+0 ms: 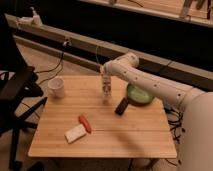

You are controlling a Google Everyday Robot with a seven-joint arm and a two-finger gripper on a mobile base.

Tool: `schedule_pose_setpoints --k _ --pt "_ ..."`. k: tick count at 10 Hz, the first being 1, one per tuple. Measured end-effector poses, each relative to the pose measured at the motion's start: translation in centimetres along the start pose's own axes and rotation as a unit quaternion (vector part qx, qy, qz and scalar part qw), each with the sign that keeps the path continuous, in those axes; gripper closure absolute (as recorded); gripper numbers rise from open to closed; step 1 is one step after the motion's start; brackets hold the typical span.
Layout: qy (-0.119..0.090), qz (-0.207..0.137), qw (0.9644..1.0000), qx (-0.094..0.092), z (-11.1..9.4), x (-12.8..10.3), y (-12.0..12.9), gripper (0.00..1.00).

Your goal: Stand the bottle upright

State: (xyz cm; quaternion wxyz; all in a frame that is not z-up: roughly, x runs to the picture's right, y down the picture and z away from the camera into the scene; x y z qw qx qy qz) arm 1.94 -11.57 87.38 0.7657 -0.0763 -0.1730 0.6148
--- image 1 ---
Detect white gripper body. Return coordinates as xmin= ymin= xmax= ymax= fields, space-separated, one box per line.
xmin=100 ymin=66 xmax=111 ymax=90

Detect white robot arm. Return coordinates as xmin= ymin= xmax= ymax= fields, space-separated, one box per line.
xmin=100 ymin=53 xmax=213 ymax=171

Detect grey gripper fingers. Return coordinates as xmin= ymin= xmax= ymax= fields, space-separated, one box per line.
xmin=103 ymin=89 xmax=111 ymax=98

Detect white power adapter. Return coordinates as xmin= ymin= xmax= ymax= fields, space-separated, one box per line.
xmin=18 ymin=7 xmax=43 ymax=27

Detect orange carrot toy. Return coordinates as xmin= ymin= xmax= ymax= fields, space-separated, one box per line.
xmin=78 ymin=115 xmax=92 ymax=134

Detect white sponge block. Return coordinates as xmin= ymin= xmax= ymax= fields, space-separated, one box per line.
xmin=65 ymin=124 xmax=87 ymax=143

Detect black cable on floor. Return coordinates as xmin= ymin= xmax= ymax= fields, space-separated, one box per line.
xmin=34 ymin=41 xmax=70 ymax=86

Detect black bottle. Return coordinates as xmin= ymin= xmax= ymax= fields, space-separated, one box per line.
xmin=115 ymin=98 xmax=129 ymax=115

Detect white mug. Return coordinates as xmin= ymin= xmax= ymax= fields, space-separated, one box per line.
xmin=48 ymin=77 xmax=65 ymax=98

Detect green bowl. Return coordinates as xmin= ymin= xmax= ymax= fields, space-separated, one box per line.
xmin=127 ymin=84 xmax=154 ymax=106

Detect black office chair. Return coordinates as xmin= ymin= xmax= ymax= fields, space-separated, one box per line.
xmin=0 ymin=13 xmax=47 ymax=171

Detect black cable bundle right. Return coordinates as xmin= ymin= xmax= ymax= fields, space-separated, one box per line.
xmin=163 ymin=99 xmax=184 ymax=167

